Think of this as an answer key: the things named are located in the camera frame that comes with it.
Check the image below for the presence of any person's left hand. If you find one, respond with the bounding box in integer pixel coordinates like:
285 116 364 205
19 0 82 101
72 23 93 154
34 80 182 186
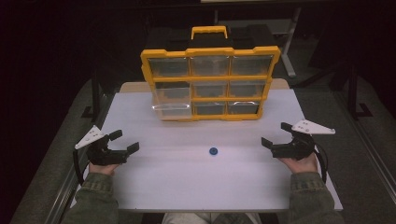
88 161 120 177

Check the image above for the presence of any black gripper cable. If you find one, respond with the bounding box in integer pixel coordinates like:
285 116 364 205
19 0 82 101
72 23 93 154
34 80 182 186
72 148 87 187
313 142 330 185

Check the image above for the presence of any aluminium rail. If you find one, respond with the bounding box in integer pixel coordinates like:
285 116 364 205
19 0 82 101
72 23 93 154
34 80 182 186
46 92 115 224
334 90 396 200

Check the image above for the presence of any white metal table stand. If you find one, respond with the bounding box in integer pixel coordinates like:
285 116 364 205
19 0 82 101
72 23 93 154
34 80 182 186
217 7 303 79

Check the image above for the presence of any person's right hand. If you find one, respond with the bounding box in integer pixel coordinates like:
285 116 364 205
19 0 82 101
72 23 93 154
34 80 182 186
277 152 319 175

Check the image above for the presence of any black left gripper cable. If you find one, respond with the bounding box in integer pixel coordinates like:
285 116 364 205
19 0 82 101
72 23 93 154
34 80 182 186
72 148 87 187

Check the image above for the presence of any black metal stand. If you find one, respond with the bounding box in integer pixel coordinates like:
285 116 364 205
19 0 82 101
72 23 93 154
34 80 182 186
347 64 374 121
80 69 105 119

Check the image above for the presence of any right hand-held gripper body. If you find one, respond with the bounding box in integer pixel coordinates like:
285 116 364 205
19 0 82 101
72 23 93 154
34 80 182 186
271 119 336 161

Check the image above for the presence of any yellow black organizer case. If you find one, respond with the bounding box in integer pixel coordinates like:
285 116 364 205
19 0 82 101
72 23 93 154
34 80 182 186
139 25 282 122

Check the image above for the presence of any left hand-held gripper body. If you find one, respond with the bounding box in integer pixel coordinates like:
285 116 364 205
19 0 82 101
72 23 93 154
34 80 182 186
74 125 129 167

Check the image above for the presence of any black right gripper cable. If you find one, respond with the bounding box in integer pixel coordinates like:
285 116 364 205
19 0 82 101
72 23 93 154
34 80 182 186
313 142 330 185

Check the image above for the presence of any clear plastic drawer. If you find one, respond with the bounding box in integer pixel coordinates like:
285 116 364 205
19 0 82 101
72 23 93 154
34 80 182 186
150 80 192 121

